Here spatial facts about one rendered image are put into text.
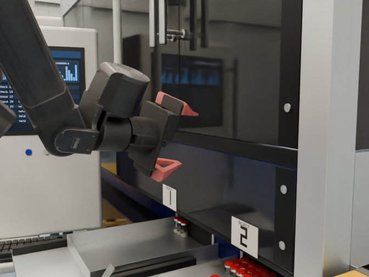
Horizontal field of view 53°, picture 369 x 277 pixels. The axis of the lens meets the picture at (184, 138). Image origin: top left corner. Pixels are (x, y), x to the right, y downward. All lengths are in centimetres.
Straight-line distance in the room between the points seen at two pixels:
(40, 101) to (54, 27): 97
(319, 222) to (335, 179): 7
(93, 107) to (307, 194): 36
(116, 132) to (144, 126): 6
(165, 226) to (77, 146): 76
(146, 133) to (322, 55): 29
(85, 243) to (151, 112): 62
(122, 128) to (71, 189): 91
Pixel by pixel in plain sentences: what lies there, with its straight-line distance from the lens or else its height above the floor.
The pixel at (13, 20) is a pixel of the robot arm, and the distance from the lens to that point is 42.
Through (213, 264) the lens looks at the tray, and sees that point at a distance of 92.
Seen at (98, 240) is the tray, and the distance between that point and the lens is 115.
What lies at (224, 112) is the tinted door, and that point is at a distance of 80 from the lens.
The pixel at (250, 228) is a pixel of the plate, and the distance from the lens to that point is 75.
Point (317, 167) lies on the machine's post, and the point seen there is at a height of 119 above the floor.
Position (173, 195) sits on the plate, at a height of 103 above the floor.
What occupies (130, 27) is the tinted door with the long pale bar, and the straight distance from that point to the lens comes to 134.
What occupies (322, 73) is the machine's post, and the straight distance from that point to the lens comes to 60.
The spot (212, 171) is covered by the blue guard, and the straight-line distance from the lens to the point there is 84.
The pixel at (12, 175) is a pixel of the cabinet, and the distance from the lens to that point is 143.
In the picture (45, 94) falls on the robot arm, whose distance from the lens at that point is 46.
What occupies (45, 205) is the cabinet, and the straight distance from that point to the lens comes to 145.
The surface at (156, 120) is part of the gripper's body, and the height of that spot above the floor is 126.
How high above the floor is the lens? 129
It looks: 6 degrees down
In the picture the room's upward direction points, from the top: straight up
